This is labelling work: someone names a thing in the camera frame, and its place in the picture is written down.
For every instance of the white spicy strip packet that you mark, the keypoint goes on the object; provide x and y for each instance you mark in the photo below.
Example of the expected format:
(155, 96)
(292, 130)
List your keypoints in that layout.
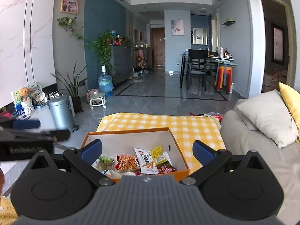
(147, 165)

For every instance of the orange stacked stools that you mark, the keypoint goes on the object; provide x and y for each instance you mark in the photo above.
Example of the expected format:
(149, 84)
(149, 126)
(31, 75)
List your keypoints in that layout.
(224, 77)

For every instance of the black dining chair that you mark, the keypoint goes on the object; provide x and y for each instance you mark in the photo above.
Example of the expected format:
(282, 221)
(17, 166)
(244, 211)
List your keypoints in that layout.
(197, 65)

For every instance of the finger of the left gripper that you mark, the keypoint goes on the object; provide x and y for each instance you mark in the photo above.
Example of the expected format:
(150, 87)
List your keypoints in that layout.
(49, 135)
(19, 124)

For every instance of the dining table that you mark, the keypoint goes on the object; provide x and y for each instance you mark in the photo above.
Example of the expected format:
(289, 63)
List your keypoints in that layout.
(212, 64)

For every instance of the small white stool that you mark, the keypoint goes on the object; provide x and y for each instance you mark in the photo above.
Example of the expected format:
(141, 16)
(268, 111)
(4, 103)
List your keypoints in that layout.
(95, 98)

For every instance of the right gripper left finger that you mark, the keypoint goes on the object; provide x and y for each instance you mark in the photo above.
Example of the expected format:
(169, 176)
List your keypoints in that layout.
(82, 160)

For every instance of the orange stick snack bag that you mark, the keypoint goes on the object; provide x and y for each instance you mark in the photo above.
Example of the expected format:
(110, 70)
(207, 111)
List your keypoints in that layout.
(127, 163)

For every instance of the yellow cushion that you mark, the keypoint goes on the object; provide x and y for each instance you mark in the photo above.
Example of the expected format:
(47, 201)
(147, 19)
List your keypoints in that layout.
(291, 99)

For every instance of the dark red snack packet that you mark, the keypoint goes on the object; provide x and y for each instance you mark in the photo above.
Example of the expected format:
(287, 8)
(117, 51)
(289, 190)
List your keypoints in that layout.
(165, 168)

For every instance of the potted plant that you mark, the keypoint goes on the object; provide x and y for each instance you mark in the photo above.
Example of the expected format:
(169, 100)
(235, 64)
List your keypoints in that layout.
(72, 86)

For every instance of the white cushion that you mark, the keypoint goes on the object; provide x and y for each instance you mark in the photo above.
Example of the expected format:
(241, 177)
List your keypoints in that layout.
(268, 112)

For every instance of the green clear snack packet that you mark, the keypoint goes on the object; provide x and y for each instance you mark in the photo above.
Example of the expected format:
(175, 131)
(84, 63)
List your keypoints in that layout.
(104, 163)

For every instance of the dark grey cabinet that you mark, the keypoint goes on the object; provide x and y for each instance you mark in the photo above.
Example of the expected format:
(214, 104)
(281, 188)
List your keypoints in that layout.
(121, 60)

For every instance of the plush toy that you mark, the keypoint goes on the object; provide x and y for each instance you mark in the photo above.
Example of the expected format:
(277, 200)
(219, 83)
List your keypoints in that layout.
(24, 94)

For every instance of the hanging ivy plant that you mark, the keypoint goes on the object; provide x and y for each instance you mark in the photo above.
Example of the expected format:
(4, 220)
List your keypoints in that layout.
(102, 46)

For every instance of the yellow snack packet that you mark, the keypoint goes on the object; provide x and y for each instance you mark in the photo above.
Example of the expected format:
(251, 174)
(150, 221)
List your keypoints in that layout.
(157, 155)

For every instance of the beige sofa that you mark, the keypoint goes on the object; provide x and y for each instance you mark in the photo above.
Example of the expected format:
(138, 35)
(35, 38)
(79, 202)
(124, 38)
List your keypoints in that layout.
(239, 137)

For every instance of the silver trash can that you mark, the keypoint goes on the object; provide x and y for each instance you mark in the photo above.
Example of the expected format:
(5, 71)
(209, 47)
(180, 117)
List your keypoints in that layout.
(61, 113)

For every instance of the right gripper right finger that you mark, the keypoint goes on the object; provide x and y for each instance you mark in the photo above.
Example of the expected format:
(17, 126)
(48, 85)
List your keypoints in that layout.
(211, 161)

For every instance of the blue water jug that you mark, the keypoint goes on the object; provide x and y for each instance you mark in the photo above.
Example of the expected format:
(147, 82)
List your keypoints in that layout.
(105, 83)

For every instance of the framed wall picture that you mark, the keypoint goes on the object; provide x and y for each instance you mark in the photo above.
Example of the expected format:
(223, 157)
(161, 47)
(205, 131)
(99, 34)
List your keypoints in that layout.
(70, 6)

